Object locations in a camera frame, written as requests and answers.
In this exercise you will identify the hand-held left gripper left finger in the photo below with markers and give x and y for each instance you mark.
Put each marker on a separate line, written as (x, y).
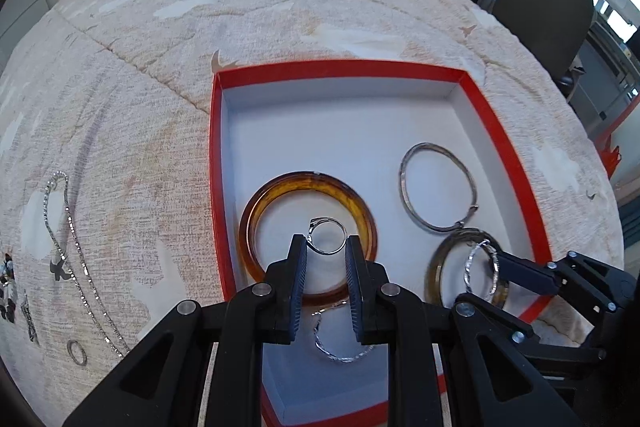
(298, 287)

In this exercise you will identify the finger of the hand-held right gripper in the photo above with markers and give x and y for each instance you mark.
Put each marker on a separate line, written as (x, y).
(525, 274)
(500, 314)

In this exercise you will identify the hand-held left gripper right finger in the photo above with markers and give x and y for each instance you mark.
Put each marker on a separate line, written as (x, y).
(354, 287)

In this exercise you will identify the twisted silver hoop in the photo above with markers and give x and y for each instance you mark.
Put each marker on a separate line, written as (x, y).
(340, 359)
(468, 264)

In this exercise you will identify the dark brown bangle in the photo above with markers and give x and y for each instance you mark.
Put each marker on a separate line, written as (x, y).
(432, 272)

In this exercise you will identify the amber resin bangle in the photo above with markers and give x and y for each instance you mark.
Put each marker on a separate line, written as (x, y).
(310, 180)

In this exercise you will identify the thin silver bangle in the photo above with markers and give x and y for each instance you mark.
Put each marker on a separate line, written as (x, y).
(402, 187)

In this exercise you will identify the red shallow cardboard box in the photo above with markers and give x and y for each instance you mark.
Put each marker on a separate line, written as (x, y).
(340, 132)

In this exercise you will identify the grey office chair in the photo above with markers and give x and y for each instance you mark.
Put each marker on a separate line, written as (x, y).
(545, 7)

